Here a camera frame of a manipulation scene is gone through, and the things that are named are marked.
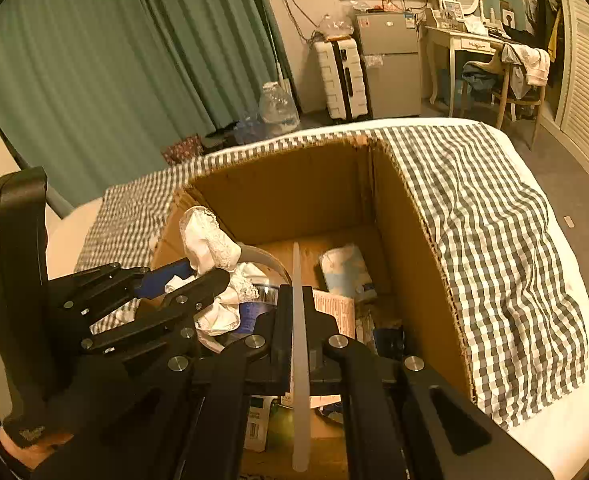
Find pale crumpled clothes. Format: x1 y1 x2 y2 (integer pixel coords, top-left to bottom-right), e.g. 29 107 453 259
502 42 550 98

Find translucent white stick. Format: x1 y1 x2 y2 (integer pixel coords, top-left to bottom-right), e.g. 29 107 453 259
291 241 311 472

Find brown patterned bag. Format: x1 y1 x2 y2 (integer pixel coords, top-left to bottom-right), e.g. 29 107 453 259
162 132 205 166

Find hanging dark clothes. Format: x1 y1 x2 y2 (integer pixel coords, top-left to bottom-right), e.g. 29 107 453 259
527 0 563 61

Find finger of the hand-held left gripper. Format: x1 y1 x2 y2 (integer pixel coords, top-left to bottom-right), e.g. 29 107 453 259
80 268 231 358
48 258 196 313

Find grey mini fridge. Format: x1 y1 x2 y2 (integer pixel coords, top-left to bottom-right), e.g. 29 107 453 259
355 10 422 120

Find large clear water jug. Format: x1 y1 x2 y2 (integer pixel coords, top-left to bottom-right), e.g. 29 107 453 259
258 81 300 135

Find wooden chair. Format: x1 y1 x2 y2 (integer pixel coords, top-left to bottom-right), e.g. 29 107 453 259
462 45 550 146

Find person's left hand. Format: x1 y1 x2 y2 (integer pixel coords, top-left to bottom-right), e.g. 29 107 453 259
0 431 74 469

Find crumpled clear plastic bottles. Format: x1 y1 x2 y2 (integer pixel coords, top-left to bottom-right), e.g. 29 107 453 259
234 110 268 143

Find green white medicine box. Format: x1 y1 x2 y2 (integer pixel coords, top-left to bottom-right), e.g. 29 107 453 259
243 395 295 453

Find white dressing table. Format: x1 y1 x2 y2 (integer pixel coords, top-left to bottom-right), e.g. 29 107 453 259
425 22 505 118

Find white suitcase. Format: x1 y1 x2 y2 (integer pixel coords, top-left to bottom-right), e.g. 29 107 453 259
313 37 370 121

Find grey white checked cloth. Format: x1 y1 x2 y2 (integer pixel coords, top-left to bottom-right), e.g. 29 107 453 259
74 122 589 431

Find black wall cable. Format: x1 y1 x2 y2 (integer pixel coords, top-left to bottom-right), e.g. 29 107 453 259
280 0 320 43

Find white blue tissue pack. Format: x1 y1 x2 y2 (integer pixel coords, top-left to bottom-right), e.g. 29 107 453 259
319 244 378 303

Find white lace cloth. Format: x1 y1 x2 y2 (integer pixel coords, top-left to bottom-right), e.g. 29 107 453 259
178 205 270 337

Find brown cardboard box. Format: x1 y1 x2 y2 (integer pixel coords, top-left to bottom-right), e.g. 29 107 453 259
149 137 478 480

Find black bag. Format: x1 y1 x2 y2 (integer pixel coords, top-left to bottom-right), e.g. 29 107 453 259
202 130 238 151

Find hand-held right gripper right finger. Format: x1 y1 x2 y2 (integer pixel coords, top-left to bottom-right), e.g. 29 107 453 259
302 285 555 480

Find clear plastic bag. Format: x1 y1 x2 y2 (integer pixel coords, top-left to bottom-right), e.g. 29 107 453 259
317 15 355 43

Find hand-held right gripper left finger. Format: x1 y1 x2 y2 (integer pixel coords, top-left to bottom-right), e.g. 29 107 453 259
29 284 295 480

